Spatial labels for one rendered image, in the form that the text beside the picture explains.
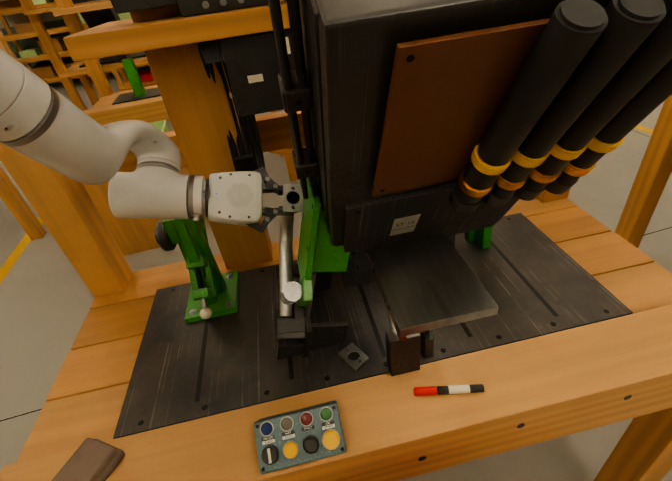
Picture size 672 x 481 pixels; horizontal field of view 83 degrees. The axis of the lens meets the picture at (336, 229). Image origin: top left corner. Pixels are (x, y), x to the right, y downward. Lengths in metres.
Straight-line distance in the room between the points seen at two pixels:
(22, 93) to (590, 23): 0.55
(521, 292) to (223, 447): 0.72
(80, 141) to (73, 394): 0.65
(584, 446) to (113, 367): 1.63
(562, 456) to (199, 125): 1.67
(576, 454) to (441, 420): 1.13
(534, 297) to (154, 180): 0.85
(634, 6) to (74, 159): 0.61
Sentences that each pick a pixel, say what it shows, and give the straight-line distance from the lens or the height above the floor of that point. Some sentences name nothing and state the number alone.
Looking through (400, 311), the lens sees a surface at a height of 1.13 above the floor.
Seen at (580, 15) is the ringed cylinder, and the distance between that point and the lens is 0.37.
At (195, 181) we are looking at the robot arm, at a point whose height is 1.30.
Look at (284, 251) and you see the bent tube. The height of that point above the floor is 1.08.
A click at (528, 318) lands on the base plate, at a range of 0.96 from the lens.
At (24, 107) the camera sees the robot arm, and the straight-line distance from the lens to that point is 0.56.
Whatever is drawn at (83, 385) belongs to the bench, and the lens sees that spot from 1.09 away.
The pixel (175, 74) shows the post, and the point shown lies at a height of 1.43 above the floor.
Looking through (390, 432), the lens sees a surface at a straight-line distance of 0.77.
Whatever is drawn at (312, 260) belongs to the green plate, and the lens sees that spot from 0.69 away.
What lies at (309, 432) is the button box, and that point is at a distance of 0.74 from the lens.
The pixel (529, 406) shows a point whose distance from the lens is 0.83.
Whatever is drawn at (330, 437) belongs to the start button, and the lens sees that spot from 0.73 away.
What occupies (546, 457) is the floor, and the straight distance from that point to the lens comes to 1.82.
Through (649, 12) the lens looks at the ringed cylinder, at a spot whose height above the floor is 1.53.
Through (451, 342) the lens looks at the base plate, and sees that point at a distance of 0.88.
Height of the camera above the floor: 1.59
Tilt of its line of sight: 35 degrees down
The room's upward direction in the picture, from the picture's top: 8 degrees counter-clockwise
